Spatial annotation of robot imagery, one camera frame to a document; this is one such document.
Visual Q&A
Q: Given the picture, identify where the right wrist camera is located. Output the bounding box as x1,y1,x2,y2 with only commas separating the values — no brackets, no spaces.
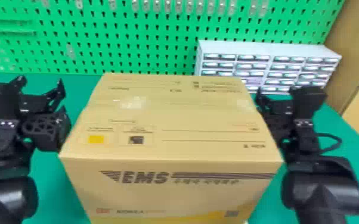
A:
289,85,328,122

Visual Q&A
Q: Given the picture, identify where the cardboard box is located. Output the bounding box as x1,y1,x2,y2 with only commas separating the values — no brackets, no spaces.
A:
58,72,284,224

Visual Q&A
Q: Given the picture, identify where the white drawer cabinet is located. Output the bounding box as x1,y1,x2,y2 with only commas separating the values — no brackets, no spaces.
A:
194,39,274,94
260,43,343,95

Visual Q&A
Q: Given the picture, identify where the black cable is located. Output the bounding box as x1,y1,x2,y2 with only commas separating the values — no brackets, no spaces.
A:
315,132,343,155

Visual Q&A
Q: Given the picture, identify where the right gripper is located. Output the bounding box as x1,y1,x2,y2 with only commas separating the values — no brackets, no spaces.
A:
254,92,298,157

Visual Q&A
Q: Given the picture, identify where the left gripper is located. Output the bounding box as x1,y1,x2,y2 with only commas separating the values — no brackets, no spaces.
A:
17,78,72,153

